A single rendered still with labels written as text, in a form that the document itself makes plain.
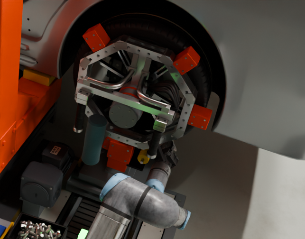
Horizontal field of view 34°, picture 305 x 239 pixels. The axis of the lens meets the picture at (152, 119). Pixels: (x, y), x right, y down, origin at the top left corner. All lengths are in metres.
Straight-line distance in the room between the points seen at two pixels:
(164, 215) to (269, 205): 1.66
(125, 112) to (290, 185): 1.66
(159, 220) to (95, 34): 0.88
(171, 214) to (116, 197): 0.20
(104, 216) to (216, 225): 1.41
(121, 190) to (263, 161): 2.01
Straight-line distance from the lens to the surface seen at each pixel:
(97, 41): 2.18
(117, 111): 2.15
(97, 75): 2.49
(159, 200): 1.69
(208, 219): 3.03
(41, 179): 2.45
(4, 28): 1.84
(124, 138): 2.42
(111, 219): 1.69
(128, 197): 1.68
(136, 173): 2.82
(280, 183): 3.47
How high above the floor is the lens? 2.19
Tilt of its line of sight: 38 degrees down
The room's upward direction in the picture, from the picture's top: 16 degrees clockwise
